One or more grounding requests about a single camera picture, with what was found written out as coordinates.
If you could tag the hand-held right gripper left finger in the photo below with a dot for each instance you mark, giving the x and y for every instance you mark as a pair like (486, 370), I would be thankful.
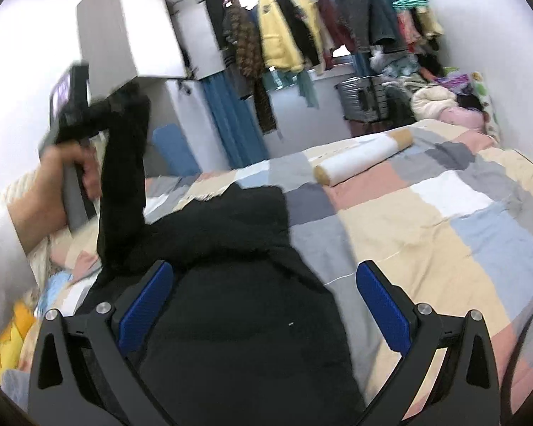
(147, 301)

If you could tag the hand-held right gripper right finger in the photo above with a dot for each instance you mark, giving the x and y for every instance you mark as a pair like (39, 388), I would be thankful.
(382, 305)

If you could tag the black garment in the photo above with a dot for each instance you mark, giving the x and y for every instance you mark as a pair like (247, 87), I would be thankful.
(216, 17)
(213, 293)

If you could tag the person's left forearm white sleeve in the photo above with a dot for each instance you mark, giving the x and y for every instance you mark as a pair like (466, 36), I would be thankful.
(2, 270)

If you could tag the pile of clothes and bedding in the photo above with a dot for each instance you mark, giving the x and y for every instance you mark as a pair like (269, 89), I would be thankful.
(444, 93)

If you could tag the person's left hand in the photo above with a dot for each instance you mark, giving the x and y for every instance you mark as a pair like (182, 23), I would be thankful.
(55, 188)

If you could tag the patchwork checked bed blanket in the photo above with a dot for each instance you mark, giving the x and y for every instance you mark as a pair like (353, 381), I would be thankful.
(404, 213)

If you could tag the blue chair back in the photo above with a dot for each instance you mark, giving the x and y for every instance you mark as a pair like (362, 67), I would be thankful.
(175, 150)

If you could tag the yellow cartoon print cloth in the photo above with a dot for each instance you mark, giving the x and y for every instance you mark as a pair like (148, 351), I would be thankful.
(6, 341)

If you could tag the white and tan bolster pillow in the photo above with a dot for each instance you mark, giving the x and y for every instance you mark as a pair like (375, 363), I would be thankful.
(364, 156)

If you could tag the blue curtain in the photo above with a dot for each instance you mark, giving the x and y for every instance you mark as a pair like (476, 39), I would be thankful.
(233, 120)

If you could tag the black hanging garment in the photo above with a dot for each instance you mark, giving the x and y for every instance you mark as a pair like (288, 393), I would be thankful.
(216, 17)

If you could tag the brown patterned hanging coat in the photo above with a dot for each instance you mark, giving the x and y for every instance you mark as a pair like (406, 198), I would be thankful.
(248, 53)

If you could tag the grey ribbed suitcase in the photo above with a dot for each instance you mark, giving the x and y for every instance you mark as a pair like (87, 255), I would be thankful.
(366, 97)

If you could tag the yellow hanging jacket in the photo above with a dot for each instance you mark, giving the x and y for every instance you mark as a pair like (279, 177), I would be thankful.
(277, 31)

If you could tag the dark red hanging garment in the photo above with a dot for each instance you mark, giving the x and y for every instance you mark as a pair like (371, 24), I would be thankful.
(333, 24)

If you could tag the dark grey hanging jacket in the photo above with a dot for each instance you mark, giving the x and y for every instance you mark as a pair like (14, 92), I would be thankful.
(364, 9)

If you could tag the white wall cabinet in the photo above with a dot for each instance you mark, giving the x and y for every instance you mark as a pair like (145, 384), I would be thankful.
(129, 31)

